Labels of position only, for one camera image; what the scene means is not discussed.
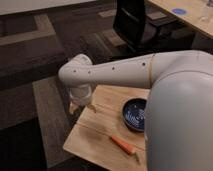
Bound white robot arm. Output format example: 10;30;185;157
58;50;213;171

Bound blue round disc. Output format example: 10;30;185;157
172;8;187;15

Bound clear glass on desk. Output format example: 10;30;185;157
200;10;209;22

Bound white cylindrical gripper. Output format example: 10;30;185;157
69;84;97;115

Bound blue patterned bowl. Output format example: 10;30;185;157
122;98;146;132

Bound orange pepper with green stem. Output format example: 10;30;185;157
110;135;140;162

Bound black office chair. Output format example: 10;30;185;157
113;0;175;53

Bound wooden desk in background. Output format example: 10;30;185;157
148;0;213;39

